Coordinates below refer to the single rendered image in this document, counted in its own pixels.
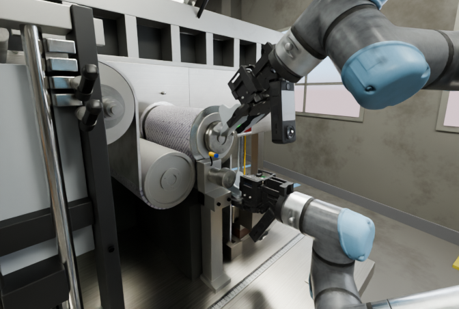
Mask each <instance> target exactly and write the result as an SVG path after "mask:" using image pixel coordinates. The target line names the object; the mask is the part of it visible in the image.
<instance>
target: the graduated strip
mask: <svg viewBox="0 0 459 309"><path fill-rule="evenodd" d="M303 237H305V235H303V234H301V233H298V234H297V235H296V236H295V237H294V238H292V239H291V240H290V241H288V242H287V243H286V244H285V245H284V246H283V247H281V248H280V249H279V250H277V251H276V252H275V253H274V254H273V255H272V256H270V257H269V258H268V259H267V260H265V261H264V262H263V263H262V264H261V265H260V266H258V267H257V268H256V269H254V270H253V271H252V272H251V273H250V274H249V275H247V276H246V277H245V278H243V279H242V280H241V281H240V282H239V283H238V284H236V285H235V286H234V287H233V288H231V289H230V290H229V291H228V292H226V294H224V295H223V296H222V297H220V298H219V299H218V300H216V301H215V302H214V303H213V304H212V305H211V306H209V307H208V308H207V309H222V308H223V307H224V306H225V305H227V304H228V303H229V302H230V301H231V300H233V298H235V296H237V295H238V294H239V293H240V292H241V291H243V290H244V289H245V288H246V287H248V286H249V285H250V283H252V282H253V281H254V280H255V279H256V278H258V277H259V276H260V275H261V274H262V273H264V272H265V271H266V270H267V269H268V268H269V267H270V266H271V265H273V264H274V263H275V262H276V261H277V260H279V259H280V258H281V257H282V256H283V255H284V254H285V253H286V252H287V251H289V250H290V249H291V248H292V247H293V246H295V245H296V244H297V243H298V242H299V241H300V240H301V239H302V238H303Z"/></svg>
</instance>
